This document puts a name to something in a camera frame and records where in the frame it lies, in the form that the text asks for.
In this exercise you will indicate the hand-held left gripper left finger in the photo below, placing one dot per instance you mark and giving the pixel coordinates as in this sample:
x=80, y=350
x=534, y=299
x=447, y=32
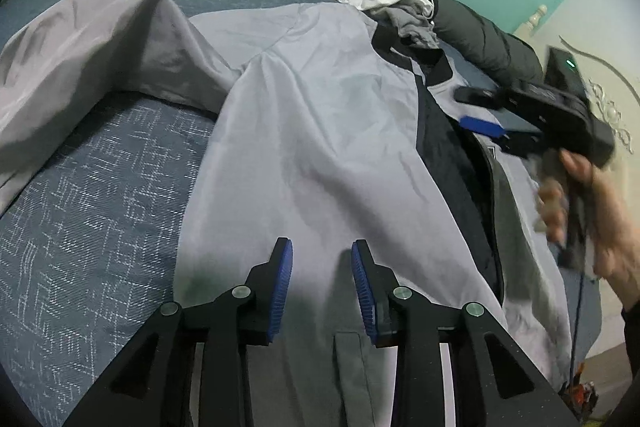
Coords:
x=280, y=287

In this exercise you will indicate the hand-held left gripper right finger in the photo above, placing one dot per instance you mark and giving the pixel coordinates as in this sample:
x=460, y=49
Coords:
x=362, y=292

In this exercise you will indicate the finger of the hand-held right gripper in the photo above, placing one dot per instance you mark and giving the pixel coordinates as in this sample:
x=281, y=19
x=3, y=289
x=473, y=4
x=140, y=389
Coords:
x=480, y=124
x=477, y=96

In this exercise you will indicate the grey jacket with black lining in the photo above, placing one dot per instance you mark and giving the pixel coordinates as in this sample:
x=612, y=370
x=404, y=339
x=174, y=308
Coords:
x=325, y=107

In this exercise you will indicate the person's right hand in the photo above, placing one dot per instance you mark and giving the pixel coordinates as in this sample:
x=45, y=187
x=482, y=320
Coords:
x=610, y=227

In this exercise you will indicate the grey sweatshirt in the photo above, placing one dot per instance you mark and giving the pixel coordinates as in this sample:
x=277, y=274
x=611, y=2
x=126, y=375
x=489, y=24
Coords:
x=415, y=27

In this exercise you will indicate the bed with blue sheet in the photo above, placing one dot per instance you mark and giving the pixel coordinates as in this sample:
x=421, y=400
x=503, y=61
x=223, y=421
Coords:
x=100, y=207

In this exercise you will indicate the orange black object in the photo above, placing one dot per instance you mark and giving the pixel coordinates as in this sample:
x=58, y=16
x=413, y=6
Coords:
x=580, y=389

